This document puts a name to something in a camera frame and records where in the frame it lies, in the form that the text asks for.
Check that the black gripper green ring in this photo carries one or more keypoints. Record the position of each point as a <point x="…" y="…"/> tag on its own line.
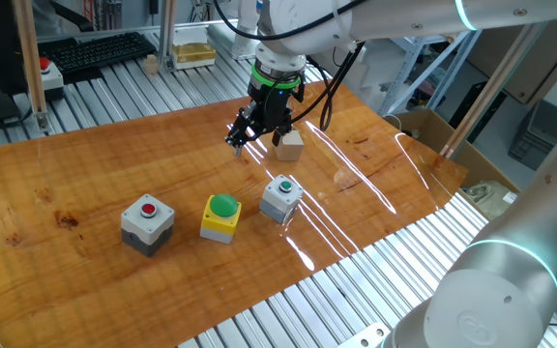
<point x="273" y="96"/>

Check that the small wooden block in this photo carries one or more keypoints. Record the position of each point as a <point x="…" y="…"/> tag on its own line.
<point x="289" y="149"/>

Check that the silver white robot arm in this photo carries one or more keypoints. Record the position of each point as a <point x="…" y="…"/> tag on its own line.
<point x="501" y="290"/>

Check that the tiny beige wooden block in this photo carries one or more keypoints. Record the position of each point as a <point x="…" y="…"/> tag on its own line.
<point x="151" y="64"/>

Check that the grey box small green button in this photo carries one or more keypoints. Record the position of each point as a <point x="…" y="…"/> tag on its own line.
<point x="278" y="200"/>

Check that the yellow box green mushroom button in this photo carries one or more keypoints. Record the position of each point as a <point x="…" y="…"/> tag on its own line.
<point x="220" y="220"/>

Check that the yellow translucent plastic box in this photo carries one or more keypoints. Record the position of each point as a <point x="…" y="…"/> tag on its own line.
<point x="192" y="55"/>

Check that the white foam packaging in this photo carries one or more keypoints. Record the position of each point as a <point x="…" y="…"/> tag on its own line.
<point x="375" y="67"/>

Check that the grey box red button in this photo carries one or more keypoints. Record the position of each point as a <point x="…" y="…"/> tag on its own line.
<point x="147" y="227"/>

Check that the wood pattern table mat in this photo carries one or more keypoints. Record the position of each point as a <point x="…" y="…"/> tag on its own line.
<point x="114" y="159"/>

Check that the open cardboard box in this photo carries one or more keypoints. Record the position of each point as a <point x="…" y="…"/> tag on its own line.
<point x="433" y="130"/>

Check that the black keyboard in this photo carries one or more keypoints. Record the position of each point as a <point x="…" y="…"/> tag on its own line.
<point x="95" y="50"/>

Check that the black case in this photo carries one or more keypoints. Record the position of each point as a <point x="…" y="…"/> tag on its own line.
<point x="474" y="106"/>

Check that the emergency stop button box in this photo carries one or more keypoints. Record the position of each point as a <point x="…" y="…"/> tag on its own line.
<point x="52" y="79"/>

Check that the clear plastic bag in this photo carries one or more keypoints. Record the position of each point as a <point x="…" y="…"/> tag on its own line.
<point x="489" y="198"/>

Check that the brown cabinet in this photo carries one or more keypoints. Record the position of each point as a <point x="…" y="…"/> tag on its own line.
<point x="525" y="58"/>

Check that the dark grey plastic crate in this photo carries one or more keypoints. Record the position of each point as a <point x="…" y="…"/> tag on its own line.
<point x="542" y="135"/>

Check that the metal base plate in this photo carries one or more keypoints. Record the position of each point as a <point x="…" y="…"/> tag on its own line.
<point x="225" y="41"/>

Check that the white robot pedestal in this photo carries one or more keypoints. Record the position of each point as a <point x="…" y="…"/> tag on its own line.
<point x="247" y="24"/>

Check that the aluminium profile post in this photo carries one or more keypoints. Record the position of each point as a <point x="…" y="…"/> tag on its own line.
<point x="167" y="34"/>

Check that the white metal shelf frame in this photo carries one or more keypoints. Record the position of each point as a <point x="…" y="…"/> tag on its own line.
<point x="414" y="72"/>

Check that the silver metal bracket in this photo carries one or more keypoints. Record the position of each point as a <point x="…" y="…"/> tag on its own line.
<point x="363" y="337"/>

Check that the slanted wooden post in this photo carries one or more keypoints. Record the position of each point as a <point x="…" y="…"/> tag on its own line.
<point x="493" y="89"/>

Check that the wooden post with bracket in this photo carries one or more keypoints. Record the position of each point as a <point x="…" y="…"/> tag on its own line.
<point x="29" y="58"/>

